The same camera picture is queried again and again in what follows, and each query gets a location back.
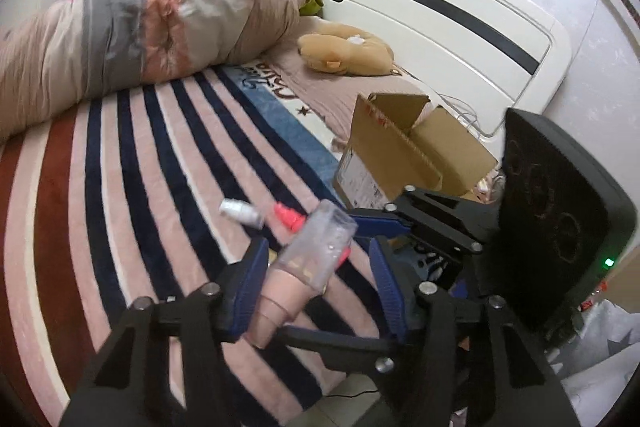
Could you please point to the green plush toy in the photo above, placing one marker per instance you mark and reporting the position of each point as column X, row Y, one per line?
column 312, row 4

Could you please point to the clear beige cosmetic bottle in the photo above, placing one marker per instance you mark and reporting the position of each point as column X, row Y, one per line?
column 315, row 247

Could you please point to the beige bed sheet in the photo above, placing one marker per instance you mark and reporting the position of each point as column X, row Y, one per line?
column 330, row 94

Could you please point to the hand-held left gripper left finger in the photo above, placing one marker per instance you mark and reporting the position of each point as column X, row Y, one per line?
column 248, row 294

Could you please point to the striped plush blanket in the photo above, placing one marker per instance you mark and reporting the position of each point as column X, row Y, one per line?
column 125, row 182

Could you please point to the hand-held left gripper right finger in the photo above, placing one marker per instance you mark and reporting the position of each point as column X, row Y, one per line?
column 389, row 294

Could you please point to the beige grey pink quilt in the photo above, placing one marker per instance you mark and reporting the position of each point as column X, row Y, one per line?
column 75, row 47

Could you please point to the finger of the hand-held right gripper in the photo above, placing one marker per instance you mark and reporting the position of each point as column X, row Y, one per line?
column 380, row 221
column 340, row 344

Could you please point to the small white bottle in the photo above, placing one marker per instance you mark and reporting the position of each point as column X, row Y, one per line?
column 240, row 213

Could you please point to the white plastic bag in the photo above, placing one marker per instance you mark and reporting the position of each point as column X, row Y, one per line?
column 605, row 357

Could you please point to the blue white printed cloth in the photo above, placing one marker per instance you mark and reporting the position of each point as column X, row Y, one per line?
column 295, row 127

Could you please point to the tan plush toy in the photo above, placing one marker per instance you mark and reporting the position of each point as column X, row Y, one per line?
column 345, row 49

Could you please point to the open cardboard box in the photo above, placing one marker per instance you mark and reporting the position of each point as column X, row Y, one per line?
column 400, row 157

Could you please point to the small red-capped bottle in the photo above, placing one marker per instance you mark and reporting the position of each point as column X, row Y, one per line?
column 290, row 217

